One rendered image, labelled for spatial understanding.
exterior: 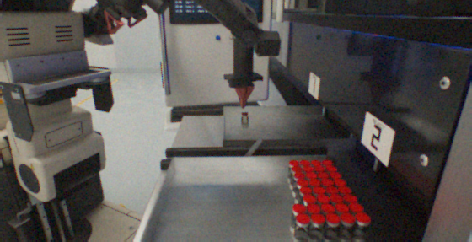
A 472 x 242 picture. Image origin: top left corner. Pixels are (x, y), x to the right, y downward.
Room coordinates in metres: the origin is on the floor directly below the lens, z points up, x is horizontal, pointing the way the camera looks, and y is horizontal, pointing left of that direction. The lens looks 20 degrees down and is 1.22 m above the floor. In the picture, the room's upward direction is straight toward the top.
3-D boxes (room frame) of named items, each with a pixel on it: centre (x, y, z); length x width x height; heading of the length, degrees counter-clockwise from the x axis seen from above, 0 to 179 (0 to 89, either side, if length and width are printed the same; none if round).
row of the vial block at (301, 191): (0.40, -0.12, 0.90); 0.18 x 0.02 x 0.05; 1
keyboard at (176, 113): (1.10, 0.07, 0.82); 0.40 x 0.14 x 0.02; 102
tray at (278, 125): (0.75, -0.13, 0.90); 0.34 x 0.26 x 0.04; 92
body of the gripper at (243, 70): (0.77, -0.02, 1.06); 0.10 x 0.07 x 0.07; 107
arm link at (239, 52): (0.77, -0.03, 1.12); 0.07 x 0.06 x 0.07; 98
